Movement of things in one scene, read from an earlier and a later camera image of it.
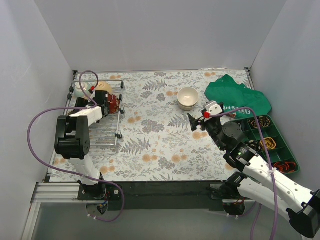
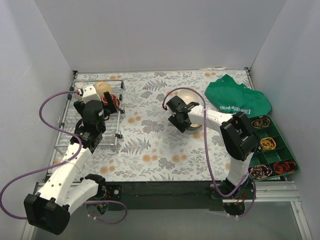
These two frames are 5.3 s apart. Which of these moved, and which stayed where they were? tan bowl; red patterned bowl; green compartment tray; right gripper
Moved: right gripper
Stayed: tan bowl; red patterned bowl; green compartment tray
